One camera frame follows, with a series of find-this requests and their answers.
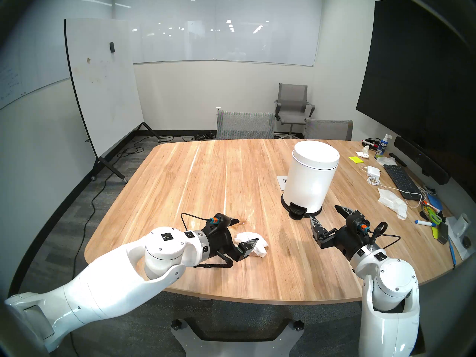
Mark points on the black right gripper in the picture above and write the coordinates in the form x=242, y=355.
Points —
x=346, y=241

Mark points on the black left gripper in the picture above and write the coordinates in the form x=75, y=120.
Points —
x=221, y=243

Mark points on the white wiping tissue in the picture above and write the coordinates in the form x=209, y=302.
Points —
x=260, y=244

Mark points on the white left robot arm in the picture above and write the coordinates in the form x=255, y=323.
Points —
x=104, y=285

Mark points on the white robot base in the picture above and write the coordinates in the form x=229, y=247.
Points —
x=238, y=345

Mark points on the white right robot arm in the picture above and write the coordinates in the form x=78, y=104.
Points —
x=390, y=285

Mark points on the large crumpled white tissue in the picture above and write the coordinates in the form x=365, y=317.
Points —
x=392, y=202

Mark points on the small crumpled white tissue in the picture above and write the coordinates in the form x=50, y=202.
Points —
x=363, y=151

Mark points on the flat white tissue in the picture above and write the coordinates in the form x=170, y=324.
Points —
x=386, y=161

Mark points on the white pedal trash can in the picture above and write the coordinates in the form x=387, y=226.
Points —
x=310, y=177

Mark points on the grey table outlet panel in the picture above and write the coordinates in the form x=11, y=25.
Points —
x=281, y=182

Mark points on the white power adapter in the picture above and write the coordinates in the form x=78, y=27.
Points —
x=373, y=171

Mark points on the yellow sticky notes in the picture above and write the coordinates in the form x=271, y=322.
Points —
x=356, y=159

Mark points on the black keyboard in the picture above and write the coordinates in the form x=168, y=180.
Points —
x=401, y=179

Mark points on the whiteboard cleaner spray bottle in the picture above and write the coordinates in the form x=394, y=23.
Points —
x=382, y=150

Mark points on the bundle of whiteboard markers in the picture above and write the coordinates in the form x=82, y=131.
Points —
x=370, y=141

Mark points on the grey fabric-back chair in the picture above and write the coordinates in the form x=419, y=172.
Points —
x=329, y=130

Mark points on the blue capped marker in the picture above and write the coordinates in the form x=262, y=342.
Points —
x=424, y=222

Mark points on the blue flat pad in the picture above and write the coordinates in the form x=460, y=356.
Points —
x=434, y=203

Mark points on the black video soundbar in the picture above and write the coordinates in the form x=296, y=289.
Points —
x=420, y=159

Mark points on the grey mesh-back chair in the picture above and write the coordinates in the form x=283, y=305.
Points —
x=245, y=125

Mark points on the black and yellow block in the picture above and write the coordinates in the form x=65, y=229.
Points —
x=441, y=233

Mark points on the grey swivel office chair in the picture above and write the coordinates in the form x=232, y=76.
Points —
x=292, y=99

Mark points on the blue pen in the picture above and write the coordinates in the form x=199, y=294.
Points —
x=452, y=252

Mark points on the white mug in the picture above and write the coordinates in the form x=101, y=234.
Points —
x=463, y=224

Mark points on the black round cap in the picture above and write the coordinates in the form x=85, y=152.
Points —
x=466, y=242

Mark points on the rolling whiteboard on stand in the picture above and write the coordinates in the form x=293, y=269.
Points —
x=104, y=81

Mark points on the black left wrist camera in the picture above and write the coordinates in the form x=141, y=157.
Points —
x=219, y=220

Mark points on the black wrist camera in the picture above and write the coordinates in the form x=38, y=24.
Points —
x=357, y=222
x=219, y=220

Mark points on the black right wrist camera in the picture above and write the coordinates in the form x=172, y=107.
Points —
x=357, y=222

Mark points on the large black wall screen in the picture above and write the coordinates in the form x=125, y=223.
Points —
x=416, y=73

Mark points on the glass wall board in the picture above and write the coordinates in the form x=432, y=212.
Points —
x=223, y=32

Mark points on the wall whiteboard with handwriting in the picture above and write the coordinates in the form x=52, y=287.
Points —
x=22, y=73

